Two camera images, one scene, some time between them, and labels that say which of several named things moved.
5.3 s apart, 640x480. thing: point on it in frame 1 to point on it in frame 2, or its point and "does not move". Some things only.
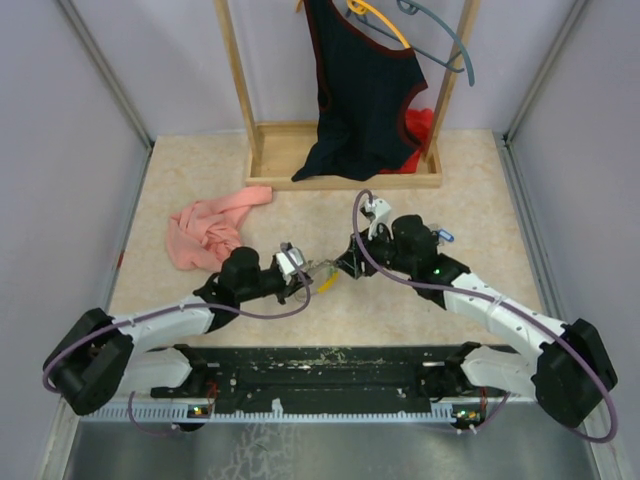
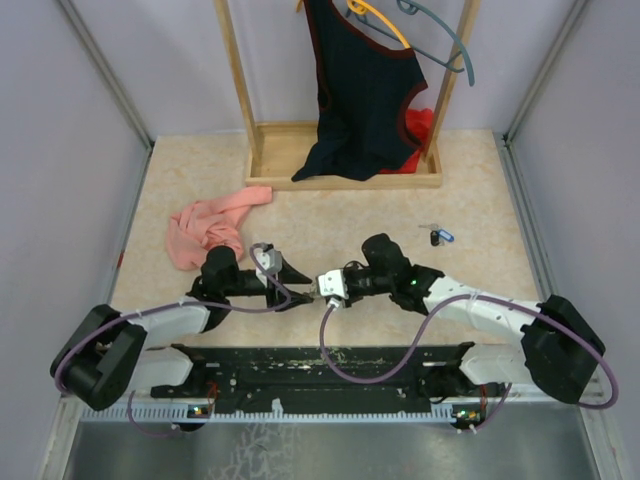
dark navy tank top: x=363 y=90 does not move
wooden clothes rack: x=275 y=152 does not move
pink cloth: x=200 y=234 does not move
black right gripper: x=352 y=261 to x=351 y=298
